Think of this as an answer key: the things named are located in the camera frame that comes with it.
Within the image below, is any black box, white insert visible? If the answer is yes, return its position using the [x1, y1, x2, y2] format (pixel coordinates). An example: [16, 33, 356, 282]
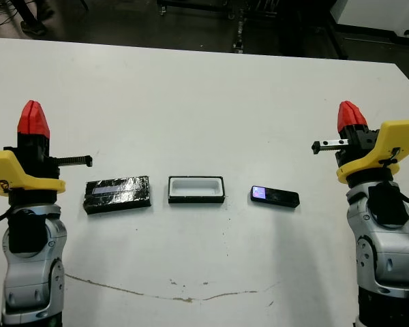
[167, 174, 226, 204]

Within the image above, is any large black robot rig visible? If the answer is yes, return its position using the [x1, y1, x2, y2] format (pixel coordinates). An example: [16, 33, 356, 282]
[279, 0, 348, 61]

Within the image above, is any person in black clothes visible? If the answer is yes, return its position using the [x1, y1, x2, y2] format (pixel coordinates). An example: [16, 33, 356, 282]
[10, 0, 55, 36]

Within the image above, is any black wheeled gantry frame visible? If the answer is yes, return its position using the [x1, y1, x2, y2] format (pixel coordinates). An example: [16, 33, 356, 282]
[155, 0, 284, 54]

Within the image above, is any glossy black box lid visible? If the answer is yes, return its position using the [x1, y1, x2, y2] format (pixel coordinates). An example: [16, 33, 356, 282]
[84, 174, 153, 216]

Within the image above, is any left gripper, yellow mount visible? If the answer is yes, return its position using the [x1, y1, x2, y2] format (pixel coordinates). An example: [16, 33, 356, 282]
[0, 99, 93, 205]

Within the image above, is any small black camera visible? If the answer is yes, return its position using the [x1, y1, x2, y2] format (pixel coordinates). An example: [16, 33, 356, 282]
[250, 185, 300, 208]

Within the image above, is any right gripper, yellow mount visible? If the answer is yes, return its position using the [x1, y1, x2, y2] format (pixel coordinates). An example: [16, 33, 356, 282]
[312, 100, 409, 187]

